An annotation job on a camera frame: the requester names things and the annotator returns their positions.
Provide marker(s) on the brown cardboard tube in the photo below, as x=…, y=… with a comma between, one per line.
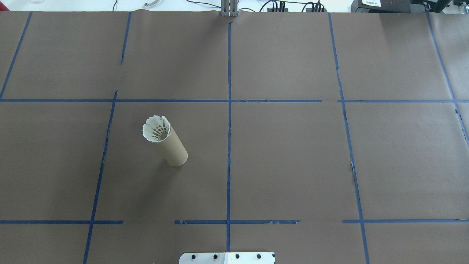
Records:
x=174, y=152

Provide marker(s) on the grey metal frame post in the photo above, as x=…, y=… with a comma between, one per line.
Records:
x=229, y=8

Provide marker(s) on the white feather shuttlecock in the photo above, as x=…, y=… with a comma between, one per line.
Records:
x=156, y=129

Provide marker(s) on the white metal base plate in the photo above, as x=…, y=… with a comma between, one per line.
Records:
x=205, y=258

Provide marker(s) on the black equipment box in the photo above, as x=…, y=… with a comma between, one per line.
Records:
x=399, y=6

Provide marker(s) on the black power strip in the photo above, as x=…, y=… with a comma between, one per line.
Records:
x=278, y=9
x=317, y=9

